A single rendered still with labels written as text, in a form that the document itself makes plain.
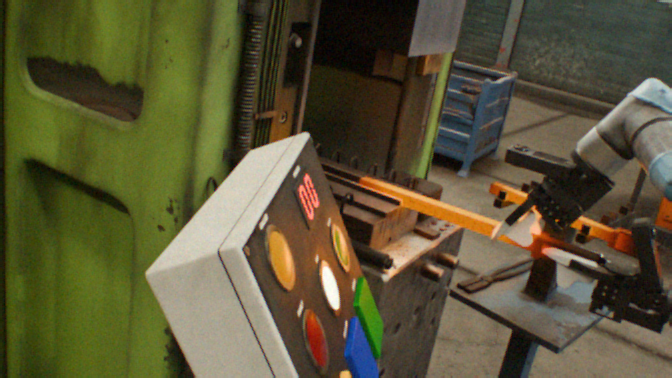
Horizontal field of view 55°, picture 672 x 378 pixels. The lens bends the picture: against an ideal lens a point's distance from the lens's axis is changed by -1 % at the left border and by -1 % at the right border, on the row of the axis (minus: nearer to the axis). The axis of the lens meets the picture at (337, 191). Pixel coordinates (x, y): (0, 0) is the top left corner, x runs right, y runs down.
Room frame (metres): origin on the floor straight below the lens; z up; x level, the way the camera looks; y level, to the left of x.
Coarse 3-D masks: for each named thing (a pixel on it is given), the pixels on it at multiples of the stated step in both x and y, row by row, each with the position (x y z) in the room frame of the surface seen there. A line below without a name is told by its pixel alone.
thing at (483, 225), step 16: (384, 192) 1.16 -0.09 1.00; (400, 192) 1.15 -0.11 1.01; (416, 208) 1.13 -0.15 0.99; (432, 208) 1.12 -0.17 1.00; (448, 208) 1.11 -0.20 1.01; (464, 224) 1.09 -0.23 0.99; (480, 224) 1.07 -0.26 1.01; (496, 224) 1.07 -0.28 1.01; (512, 240) 1.05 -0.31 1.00; (544, 240) 1.02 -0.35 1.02; (544, 256) 1.02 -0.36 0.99; (592, 256) 0.99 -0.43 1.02
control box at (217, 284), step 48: (288, 144) 0.73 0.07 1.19; (240, 192) 0.58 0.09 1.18; (288, 192) 0.60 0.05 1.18; (192, 240) 0.48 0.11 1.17; (240, 240) 0.44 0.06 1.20; (288, 240) 0.54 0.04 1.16; (192, 288) 0.43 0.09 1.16; (240, 288) 0.43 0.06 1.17; (288, 288) 0.48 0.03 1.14; (192, 336) 0.43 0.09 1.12; (240, 336) 0.43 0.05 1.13; (288, 336) 0.45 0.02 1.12; (336, 336) 0.56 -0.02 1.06
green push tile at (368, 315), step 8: (360, 280) 0.72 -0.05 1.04; (360, 288) 0.70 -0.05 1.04; (368, 288) 0.73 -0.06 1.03; (360, 296) 0.68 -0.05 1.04; (368, 296) 0.71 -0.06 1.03; (360, 304) 0.66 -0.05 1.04; (368, 304) 0.70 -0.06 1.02; (360, 312) 0.66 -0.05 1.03; (368, 312) 0.68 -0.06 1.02; (376, 312) 0.72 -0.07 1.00; (360, 320) 0.66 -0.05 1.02; (368, 320) 0.67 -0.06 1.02; (376, 320) 0.70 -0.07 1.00; (368, 328) 0.66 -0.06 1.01; (376, 328) 0.69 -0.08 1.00; (368, 336) 0.66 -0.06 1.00; (376, 336) 0.67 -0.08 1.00; (376, 344) 0.66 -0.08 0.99; (376, 352) 0.66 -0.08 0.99
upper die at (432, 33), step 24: (336, 0) 1.12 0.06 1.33; (360, 0) 1.09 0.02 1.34; (384, 0) 1.07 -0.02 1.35; (408, 0) 1.06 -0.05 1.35; (432, 0) 1.09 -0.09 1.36; (456, 0) 1.18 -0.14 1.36; (336, 24) 1.11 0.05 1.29; (360, 24) 1.09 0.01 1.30; (384, 24) 1.07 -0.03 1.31; (408, 24) 1.05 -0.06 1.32; (432, 24) 1.11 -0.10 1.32; (456, 24) 1.20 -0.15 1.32; (384, 48) 1.07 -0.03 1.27; (408, 48) 1.05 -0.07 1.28; (432, 48) 1.13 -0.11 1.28
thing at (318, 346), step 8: (312, 320) 0.50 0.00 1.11; (312, 328) 0.50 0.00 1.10; (320, 328) 0.52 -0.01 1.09; (312, 336) 0.49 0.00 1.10; (320, 336) 0.50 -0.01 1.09; (312, 344) 0.48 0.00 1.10; (320, 344) 0.50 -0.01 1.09; (312, 352) 0.47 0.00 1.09; (320, 352) 0.49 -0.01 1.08; (320, 360) 0.48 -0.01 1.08
